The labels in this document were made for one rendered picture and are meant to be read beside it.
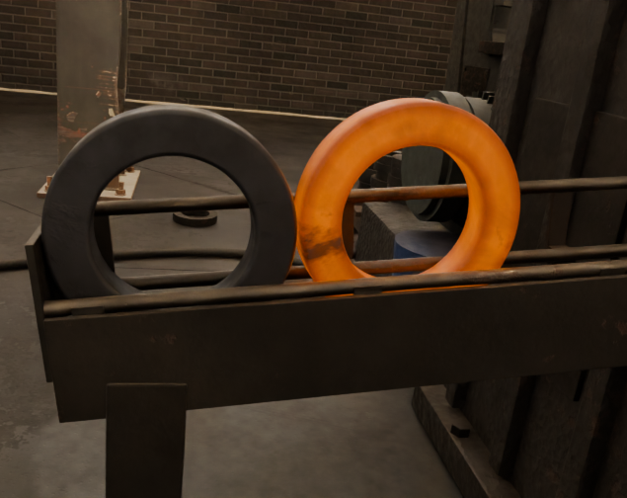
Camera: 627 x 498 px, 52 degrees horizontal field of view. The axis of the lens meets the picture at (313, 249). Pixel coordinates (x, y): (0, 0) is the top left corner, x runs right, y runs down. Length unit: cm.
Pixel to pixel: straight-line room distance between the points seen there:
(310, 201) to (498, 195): 16
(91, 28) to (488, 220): 259
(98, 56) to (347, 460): 216
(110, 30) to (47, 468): 207
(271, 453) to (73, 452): 37
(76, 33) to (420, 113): 260
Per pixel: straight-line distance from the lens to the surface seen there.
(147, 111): 47
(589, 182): 65
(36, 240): 49
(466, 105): 186
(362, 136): 49
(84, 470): 131
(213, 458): 133
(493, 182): 54
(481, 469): 130
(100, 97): 303
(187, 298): 49
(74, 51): 303
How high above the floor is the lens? 79
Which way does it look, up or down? 18 degrees down
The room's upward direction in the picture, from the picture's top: 6 degrees clockwise
